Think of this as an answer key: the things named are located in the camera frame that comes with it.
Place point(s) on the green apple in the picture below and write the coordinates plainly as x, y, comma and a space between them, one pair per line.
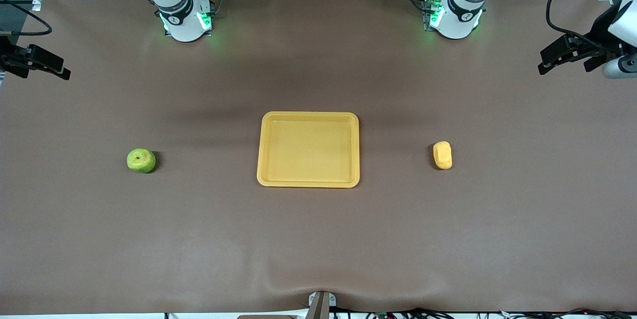
141, 160

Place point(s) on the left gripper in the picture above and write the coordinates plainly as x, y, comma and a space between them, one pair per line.
598, 35

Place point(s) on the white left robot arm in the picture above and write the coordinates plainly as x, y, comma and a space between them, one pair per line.
458, 20

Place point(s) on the grey metal table clamp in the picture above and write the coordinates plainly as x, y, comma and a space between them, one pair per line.
321, 304

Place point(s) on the brown table mat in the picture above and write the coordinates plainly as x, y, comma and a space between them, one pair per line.
318, 239

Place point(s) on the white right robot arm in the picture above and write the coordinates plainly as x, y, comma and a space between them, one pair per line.
184, 25

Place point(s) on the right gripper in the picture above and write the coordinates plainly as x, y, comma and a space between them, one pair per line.
9, 56

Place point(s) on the yellow plastic tray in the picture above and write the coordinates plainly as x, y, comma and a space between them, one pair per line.
308, 152

